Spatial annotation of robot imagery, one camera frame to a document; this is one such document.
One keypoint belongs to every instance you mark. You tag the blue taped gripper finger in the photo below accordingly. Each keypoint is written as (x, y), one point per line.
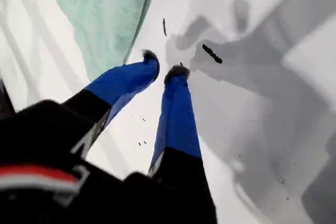
(123, 82)
(176, 119)

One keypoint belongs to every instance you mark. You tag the pale green T-shirt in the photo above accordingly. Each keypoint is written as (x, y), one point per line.
(105, 11)

